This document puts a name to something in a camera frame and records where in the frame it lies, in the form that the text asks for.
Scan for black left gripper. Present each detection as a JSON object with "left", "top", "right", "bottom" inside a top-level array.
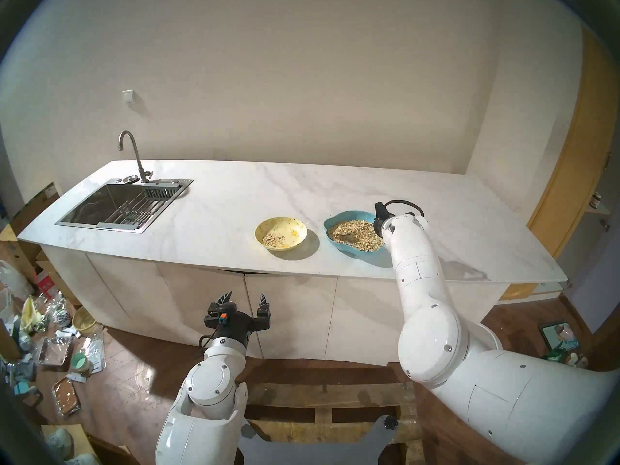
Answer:
[{"left": 203, "top": 291, "right": 271, "bottom": 351}]

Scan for blue flower-shaped bowl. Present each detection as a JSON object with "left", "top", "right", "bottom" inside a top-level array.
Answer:
[{"left": 323, "top": 210, "right": 388, "bottom": 257}]

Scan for large cereal heap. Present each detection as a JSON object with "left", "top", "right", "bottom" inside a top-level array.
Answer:
[{"left": 328, "top": 220, "right": 386, "bottom": 252}]

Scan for yellow speckled bowl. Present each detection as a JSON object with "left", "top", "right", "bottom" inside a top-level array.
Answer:
[{"left": 255, "top": 217, "right": 308, "bottom": 252}]

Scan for white counter cabinet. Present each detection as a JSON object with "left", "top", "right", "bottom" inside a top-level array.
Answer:
[{"left": 40, "top": 245, "right": 509, "bottom": 365}]

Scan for wooden pallet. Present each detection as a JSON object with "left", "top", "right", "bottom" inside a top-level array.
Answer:
[{"left": 242, "top": 382, "right": 422, "bottom": 445}]

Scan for grey sink strainer basket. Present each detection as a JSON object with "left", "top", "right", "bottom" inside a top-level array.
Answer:
[{"left": 144, "top": 181, "right": 181, "bottom": 200}]

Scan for metal sink rack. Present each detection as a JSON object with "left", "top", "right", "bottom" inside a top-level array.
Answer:
[{"left": 97, "top": 200, "right": 163, "bottom": 227}]

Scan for printed clear plastic bag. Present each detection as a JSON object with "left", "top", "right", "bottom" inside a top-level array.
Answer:
[{"left": 80, "top": 331, "right": 106, "bottom": 372}]

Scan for stainless steel sink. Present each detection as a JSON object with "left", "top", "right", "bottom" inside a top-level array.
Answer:
[{"left": 55, "top": 178, "right": 194, "bottom": 234}]

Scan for curved steel faucet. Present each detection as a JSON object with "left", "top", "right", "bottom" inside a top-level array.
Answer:
[{"left": 119, "top": 130, "right": 154, "bottom": 184}]

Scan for clear plastic tray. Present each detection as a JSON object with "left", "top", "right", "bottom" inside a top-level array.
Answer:
[{"left": 39, "top": 336, "right": 74, "bottom": 368}]

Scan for red box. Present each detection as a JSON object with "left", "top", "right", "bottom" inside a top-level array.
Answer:
[{"left": 36, "top": 270, "right": 59, "bottom": 299}]

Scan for plastic tray brown contents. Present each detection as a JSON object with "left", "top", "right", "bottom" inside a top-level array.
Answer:
[{"left": 52, "top": 376, "right": 82, "bottom": 418}]

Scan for wooden door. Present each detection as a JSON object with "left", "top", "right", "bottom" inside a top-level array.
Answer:
[{"left": 499, "top": 26, "right": 620, "bottom": 302}]

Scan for yellow bag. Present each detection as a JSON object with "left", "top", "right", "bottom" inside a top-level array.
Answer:
[{"left": 20, "top": 296, "right": 44, "bottom": 335}]

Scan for open cardboard box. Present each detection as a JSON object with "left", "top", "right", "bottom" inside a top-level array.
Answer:
[{"left": 41, "top": 423, "right": 97, "bottom": 465}]

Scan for white plastic bag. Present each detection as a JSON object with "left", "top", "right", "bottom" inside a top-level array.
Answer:
[{"left": 0, "top": 261, "right": 34, "bottom": 300}]

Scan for brown cardboard box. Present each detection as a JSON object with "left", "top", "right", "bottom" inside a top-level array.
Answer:
[{"left": 0, "top": 182, "right": 61, "bottom": 276}]

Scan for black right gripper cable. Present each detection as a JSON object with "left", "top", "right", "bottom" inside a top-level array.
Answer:
[{"left": 385, "top": 200, "right": 425, "bottom": 218}]

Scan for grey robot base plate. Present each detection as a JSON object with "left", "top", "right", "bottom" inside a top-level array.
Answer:
[{"left": 237, "top": 415, "right": 400, "bottom": 465}]

